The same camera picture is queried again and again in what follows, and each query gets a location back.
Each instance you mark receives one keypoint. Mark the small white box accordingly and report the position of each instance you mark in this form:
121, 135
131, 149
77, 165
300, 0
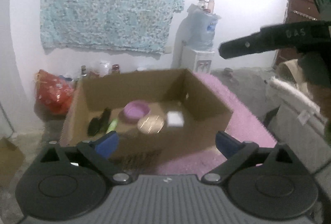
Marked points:
175, 119

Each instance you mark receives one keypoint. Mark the green tube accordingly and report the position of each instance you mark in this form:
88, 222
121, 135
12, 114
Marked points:
112, 126

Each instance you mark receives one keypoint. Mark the light blue floral cloth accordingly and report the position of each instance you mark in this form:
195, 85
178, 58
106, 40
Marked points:
134, 25

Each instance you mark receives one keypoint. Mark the brown wooden door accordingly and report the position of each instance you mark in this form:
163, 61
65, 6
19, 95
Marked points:
296, 11

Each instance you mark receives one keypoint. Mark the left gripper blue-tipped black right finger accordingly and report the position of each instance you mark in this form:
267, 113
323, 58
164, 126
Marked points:
237, 154

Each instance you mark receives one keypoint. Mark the pink checkered table cloth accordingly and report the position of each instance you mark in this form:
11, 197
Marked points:
243, 126

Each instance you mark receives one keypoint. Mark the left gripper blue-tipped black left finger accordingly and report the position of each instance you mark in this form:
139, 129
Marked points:
98, 153

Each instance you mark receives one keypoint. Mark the brown cardboard box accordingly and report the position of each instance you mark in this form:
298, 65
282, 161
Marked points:
164, 90

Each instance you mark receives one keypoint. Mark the purple plastic bowl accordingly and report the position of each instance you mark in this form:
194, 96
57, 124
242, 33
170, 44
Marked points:
135, 110

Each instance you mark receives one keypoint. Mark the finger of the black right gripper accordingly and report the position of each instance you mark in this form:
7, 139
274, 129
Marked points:
248, 45

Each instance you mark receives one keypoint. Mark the black brush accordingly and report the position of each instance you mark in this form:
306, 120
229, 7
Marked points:
99, 125

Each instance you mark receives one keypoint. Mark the red plastic bag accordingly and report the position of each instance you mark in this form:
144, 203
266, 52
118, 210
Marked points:
53, 92

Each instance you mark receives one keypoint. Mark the red jar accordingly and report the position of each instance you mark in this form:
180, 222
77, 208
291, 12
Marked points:
115, 69

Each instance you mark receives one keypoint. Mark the beige jacket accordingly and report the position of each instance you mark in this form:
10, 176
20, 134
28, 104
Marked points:
291, 72

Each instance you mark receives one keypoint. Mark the white water dispenser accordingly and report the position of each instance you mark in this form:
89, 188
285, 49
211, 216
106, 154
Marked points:
197, 61

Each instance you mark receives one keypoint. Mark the round metallic lid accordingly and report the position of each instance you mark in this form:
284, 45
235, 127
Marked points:
150, 124

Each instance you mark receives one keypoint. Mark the white shoe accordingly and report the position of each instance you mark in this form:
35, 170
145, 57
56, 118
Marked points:
281, 92

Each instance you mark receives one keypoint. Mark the clear plastic bottle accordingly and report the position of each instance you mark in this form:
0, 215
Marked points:
104, 68

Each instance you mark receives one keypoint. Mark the dark glass bottle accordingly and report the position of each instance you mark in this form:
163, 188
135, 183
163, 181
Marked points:
83, 72

